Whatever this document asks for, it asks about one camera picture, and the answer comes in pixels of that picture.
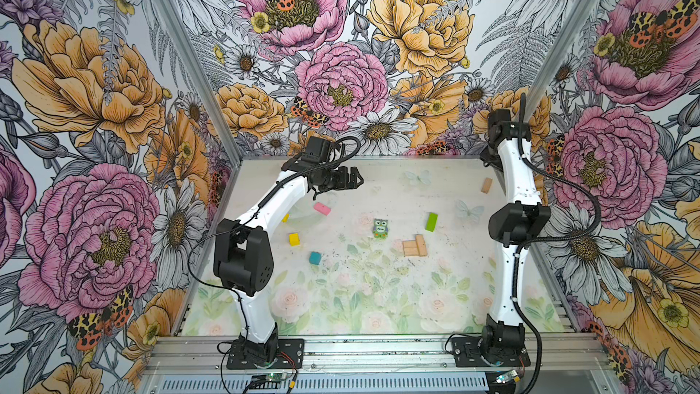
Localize green owl number toy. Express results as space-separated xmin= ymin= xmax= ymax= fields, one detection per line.
xmin=373 ymin=219 xmax=388 ymax=239

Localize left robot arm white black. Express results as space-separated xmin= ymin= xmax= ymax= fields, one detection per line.
xmin=213 ymin=137 xmax=364 ymax=368

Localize yellow small cube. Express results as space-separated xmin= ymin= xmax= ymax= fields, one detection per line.
xmin=288 ymin=233 xmax=301 ymax=246

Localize green wood block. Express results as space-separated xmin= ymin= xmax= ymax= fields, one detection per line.
xmin=425 ymin=213 xmax=439 ymax=232

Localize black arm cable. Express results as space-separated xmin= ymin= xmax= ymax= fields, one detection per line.
xmin=507 ymin=92 xmax=603 ymax=394
xmin=185 ymin=136 xmax=363 ymax=340

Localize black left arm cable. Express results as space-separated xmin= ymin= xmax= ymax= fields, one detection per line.
xmin=185 ymin=136 xmax=363 ymax=340

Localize right aluminium corner post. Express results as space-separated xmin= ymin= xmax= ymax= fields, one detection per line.
xmin=519 ymin=0 xmax=600 ymax=123

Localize aluminium corner post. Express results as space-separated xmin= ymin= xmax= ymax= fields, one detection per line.
xmin=519 ymin=0 xmax=600 ymax=123
xmin=152 ymin=0 xmax=242 ymax=169

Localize pink wood block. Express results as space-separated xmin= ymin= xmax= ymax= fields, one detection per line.
xmin=314 ymin=202 xmax=331 ymax=215

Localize left aluminium corner post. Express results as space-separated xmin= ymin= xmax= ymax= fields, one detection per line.
xmin=152 ymin=0 xmax=242 ymax=169

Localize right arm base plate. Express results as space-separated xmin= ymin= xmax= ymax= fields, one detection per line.
xmin=447 ymin=336 xmax=532 ymax=368

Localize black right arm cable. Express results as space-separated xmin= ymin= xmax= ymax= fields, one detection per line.
xmin=507 ymin=92 xmax=603 ymax=394

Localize teal small cube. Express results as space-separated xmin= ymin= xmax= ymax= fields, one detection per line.
xmin=309 ymin=252 xmax=322 ymax=266

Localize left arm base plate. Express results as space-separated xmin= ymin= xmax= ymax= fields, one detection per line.
xmin=225 ymin=337 xmax=306 ymax=370

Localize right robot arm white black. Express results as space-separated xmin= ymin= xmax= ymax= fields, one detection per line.
xmin=479 ymin=109 xmax=551 ymax=366

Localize aluminium front rail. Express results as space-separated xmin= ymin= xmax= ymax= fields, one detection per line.
xmin=138 ymin=332 xmax=624 ymax=393

